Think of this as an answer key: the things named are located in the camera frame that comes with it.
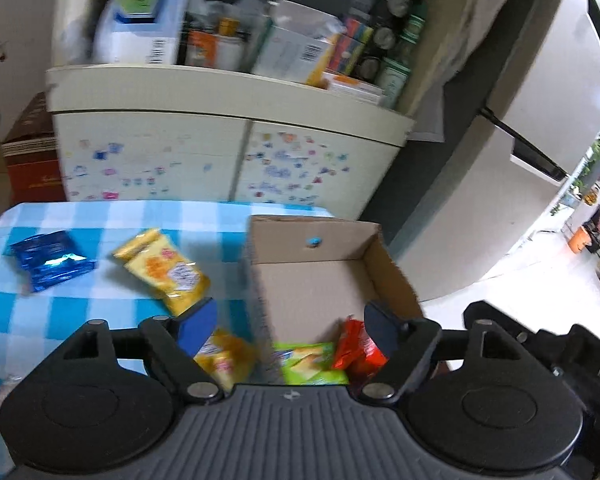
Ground yellow waffle snack packet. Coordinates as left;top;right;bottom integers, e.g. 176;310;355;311
192;329;256;393
112;228;212;317

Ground colourful box stack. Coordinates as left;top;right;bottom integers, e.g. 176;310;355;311
325;17;376;78

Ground white refrigerator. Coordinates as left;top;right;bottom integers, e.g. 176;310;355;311
360;0;600;303

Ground green tin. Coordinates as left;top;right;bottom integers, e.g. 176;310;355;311
375;57;413;108

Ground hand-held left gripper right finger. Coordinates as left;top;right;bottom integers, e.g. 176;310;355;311
357;301;531;403

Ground white printed cardboard box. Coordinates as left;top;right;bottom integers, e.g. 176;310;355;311
244;215;426;386

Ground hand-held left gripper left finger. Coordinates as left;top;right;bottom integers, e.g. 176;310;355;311
55;297;226;402

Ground orange bottle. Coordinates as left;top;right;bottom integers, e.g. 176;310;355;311
185;17;241;68

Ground blue white checkered tablecloth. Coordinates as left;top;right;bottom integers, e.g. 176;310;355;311
0;201;331;476

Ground white barcode carton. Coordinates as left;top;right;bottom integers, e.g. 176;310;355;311
252;0;343;86

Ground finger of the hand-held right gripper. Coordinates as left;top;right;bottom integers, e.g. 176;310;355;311
462;301;526;336

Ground brown red cardboard carton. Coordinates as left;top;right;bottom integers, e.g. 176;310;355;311
1;92;66;206

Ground orange red snack packet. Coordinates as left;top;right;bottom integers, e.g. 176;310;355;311
332;317;388;378

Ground cream cabinet with stickers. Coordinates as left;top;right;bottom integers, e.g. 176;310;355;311
45;0;421;208

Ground green snack packet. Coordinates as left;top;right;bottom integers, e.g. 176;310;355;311
272;341;351;386

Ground white blue carton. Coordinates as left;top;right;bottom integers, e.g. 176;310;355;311
92;0;191;66

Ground orange pot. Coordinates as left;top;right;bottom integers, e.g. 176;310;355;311
567;225;593;253

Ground blue foil snack packet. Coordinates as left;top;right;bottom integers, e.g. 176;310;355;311
7;230;97;293

